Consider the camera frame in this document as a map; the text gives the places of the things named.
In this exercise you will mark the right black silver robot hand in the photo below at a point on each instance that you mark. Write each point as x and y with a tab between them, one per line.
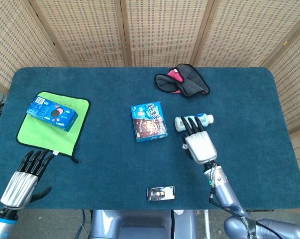
200	147

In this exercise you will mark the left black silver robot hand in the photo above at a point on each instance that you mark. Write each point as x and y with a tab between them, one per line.
20	184

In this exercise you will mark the small white die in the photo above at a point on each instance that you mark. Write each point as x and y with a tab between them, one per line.
183	146

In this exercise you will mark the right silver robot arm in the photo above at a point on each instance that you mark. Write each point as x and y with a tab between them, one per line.
227	196

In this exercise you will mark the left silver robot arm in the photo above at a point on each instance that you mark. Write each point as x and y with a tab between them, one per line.
0	222

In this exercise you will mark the white plastic milk bottle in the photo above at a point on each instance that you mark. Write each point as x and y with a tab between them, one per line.
207	119

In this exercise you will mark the green cloth with black edge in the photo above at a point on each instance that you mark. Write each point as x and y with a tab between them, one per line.
42	137

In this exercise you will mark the blue chocolate chip cookie box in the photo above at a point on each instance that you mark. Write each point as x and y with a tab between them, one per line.
149	124

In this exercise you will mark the small black purple carton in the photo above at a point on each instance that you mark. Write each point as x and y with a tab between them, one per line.
161	193

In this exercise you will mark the grey and pink cloth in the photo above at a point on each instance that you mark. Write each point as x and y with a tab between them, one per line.
189	84

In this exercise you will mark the blue Oreo cookie box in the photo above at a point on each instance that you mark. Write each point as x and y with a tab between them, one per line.
52	113

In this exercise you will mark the grey-blue robot torso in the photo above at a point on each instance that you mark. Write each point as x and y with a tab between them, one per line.
139	224

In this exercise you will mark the woven folding screen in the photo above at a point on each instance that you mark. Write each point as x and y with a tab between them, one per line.
162	32

